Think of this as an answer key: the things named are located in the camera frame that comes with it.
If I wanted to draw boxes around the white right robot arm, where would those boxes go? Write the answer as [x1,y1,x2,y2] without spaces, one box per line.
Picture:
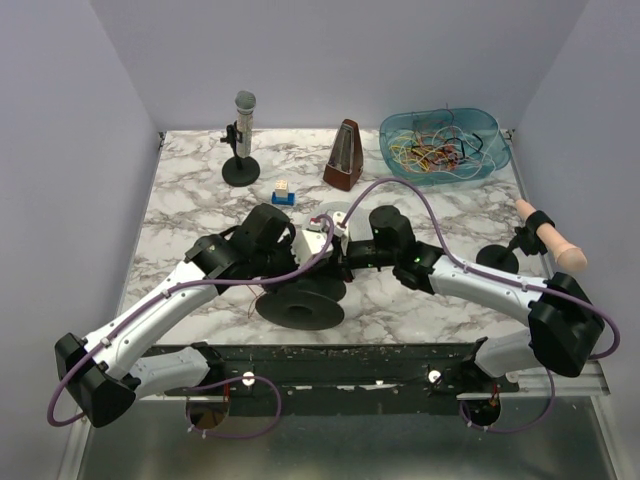
[339,206,605,378]

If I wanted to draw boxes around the white perforated cable spool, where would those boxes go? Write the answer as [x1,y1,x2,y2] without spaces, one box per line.
[303,201,373,241]

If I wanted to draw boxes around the black ribbon cable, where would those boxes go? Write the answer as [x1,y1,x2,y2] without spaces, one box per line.
[409,132,484,166]

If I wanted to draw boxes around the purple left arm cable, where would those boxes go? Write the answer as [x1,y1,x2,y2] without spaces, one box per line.
[46,214,335,441]

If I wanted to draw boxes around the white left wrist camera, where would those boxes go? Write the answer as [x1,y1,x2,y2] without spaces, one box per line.
[292,219,328,266]

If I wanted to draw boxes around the yellow wire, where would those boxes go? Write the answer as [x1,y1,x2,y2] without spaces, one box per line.
[389,144,446,174]

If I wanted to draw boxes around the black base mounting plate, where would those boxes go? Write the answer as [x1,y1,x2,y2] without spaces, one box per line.
[163,341,521,417]

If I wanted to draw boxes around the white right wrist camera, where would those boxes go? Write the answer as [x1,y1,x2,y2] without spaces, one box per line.
[334,220,350,254]

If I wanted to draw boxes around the blue and white toy bricks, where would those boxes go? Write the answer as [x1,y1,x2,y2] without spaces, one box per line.
[271,179,295,206]

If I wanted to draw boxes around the silver glitter microphone on stand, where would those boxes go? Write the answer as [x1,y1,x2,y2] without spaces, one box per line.
[221,90,260,187]

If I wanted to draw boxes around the teal plastic bin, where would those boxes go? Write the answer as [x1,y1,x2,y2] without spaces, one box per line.
[379,108,513,186]

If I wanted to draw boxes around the brown wooden metronome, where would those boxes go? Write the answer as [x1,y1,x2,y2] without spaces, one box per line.
[323,119,364,191]

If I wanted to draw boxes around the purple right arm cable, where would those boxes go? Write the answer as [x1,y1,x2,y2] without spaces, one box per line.
[339,177,621,435]

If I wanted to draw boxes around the pink microphone on stand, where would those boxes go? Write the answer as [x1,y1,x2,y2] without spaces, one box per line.
[476,199,588,274]

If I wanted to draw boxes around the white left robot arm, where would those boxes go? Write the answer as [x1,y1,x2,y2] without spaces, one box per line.
[47,204,297,427]

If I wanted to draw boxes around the aluminium rail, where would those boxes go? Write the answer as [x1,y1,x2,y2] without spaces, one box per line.
[133,359,609,400]

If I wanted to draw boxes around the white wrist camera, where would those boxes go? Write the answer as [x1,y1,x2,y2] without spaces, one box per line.
[334,220,350,254]
[292,219,328,266]

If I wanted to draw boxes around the black cable spool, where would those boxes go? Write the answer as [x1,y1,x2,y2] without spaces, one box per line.
[256,275,346,331]

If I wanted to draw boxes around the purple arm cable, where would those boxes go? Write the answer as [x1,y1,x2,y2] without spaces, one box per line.
[46,214,335,441]
[339,177,621,435]

